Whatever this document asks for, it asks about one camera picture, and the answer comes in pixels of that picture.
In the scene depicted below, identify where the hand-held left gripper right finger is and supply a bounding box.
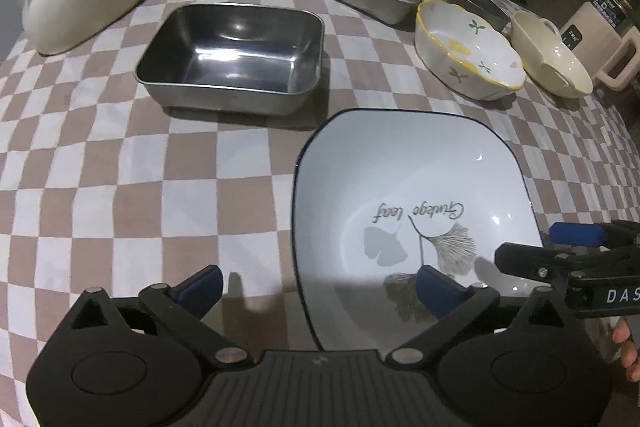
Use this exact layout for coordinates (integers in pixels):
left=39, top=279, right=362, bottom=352
left=387, top=265, right=568, bottom=365

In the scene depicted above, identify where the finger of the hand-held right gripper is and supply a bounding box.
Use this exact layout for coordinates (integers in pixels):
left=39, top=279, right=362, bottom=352
left=550, top=221, right=640, bottom=250
left=494, top=243, right=640, bottom=280

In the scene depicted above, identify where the white square plate dark rim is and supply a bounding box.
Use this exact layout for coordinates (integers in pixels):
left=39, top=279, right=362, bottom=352
left=291, top=108, right=546, bottom=353

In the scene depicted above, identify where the cream bowl with handles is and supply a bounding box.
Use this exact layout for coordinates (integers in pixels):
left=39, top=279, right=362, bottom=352
left=510, top=10, right=594, bottom=98

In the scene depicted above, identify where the floral bowl yellow rim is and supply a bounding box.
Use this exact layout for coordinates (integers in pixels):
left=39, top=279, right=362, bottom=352
left=415, top=0, right=527, bottom=101

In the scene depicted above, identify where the person's right hand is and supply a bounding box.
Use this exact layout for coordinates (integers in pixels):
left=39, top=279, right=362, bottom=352
left=612, top=317, right=640, bottom=370

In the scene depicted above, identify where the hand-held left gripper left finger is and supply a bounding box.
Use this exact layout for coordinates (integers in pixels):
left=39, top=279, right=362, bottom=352
left=65, top=264, right=253, bottom=365

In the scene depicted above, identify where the checkered tablecloth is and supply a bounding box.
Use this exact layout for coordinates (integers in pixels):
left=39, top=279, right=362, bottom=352
left=0, top=0, right=640, bottom=427

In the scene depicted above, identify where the small steel rectangular tray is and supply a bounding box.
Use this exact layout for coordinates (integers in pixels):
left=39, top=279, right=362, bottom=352
left=134, top=2, right=326, bottom=116

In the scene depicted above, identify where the cream electric kettle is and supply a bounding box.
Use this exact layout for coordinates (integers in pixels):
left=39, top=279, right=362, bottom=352
left=560, top=0, right=640, bottom=92

